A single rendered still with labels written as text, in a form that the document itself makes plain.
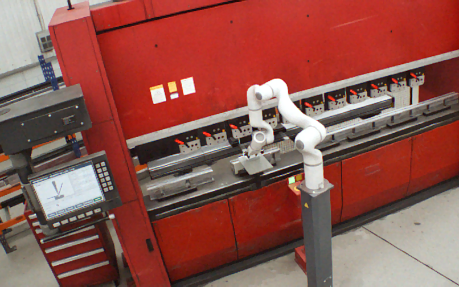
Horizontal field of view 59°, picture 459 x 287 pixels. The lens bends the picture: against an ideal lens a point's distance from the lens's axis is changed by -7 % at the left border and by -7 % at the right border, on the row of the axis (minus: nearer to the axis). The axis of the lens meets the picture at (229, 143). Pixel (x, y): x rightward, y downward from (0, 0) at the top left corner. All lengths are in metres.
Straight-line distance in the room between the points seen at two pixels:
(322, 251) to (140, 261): 1.31
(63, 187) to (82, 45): 0.81
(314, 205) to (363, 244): 1.17
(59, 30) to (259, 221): 2.07
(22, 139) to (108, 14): 0.92
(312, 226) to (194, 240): 0.96
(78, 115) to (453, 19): 3.06
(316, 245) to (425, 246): 1.21
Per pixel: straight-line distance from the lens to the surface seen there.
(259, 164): 3.17
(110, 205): 2.60
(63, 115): 2.37
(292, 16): 3.10
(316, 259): 3.16
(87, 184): 2.52
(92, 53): 2.60
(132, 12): 2.77
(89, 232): 3.55
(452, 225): 4.21
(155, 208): 3.17
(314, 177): 2.77
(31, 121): 2.38
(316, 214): 2.90
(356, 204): 3.93
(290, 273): 3.69
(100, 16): 2.76
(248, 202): 3.36
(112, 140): 2.78
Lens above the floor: 2.62
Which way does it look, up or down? 27 degrees down
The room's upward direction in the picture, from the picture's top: 10 degrees counter-clockwise
